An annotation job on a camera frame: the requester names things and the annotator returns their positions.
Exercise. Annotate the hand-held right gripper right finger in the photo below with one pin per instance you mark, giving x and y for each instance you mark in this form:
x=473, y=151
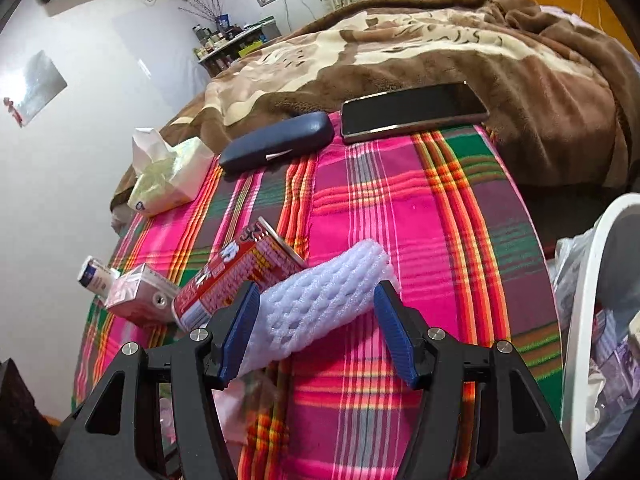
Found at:
x=397, y=337

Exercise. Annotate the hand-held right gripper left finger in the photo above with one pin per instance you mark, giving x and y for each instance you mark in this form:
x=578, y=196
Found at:
x=237, y=335

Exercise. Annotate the white foam net sleeve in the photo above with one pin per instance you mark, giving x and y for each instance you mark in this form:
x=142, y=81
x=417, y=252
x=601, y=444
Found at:
x=320, y=300

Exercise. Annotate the white round trash bin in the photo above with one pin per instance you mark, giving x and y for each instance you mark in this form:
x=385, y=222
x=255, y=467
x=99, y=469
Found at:
x=600, y=255

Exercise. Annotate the red white drink can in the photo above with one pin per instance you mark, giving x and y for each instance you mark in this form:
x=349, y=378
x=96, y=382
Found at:
x=235, y=272

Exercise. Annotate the pink plastic wrapper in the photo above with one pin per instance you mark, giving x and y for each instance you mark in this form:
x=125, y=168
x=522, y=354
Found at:
x=235, y=405

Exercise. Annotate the pale pink box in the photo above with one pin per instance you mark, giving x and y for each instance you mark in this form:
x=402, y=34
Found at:
x=135, y=290

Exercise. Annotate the pink plaid blanket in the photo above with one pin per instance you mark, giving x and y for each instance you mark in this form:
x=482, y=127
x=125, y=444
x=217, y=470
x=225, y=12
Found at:
x=400, y=210

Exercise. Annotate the white bottle blue label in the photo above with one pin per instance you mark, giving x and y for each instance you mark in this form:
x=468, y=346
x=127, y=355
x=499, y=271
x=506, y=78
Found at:
x=95, y=277

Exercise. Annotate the soft tissue pack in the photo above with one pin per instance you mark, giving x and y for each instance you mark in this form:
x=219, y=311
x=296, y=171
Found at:
x=170, y=180

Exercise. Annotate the clear plastic bin liner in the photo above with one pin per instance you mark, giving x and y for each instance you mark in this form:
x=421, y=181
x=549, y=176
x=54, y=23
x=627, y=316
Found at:
x=570, y=270

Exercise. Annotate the dark blue glasses case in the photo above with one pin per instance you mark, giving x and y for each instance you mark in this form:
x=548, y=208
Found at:
x=280, y=140

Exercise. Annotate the black smartphone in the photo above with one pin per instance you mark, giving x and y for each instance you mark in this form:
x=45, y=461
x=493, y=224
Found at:
x=410, y=110

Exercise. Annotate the dark cloth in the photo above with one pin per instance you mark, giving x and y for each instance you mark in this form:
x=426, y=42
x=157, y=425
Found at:
x=20, y=420

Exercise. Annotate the green box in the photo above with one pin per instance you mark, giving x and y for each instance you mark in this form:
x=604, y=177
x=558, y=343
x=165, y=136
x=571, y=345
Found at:
x=250, y=50

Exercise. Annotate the brown patterned fleece blanket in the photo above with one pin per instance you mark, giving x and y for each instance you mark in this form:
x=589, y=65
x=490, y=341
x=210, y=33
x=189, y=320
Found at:
x=450, y=50

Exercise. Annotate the group of cosmetic bottles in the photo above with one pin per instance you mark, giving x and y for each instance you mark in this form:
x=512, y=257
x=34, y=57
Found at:
x=212, y=42

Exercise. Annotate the cluttered side shelf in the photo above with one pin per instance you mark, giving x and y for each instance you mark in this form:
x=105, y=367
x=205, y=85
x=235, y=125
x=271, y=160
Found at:
x=250, y=40

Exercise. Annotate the red hanging ornament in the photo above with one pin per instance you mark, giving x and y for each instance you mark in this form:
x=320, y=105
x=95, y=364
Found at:
x=12, y=110

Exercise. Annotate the dried branch bouquet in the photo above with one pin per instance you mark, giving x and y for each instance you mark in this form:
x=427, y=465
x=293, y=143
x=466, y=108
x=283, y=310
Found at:
x=210, y=5

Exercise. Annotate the pink bedsheet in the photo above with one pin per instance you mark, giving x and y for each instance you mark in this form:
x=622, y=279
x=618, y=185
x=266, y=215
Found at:
x=565, y=17

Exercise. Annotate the silver wall poster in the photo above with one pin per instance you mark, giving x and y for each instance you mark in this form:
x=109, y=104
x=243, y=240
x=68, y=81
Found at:
x=37, y=85

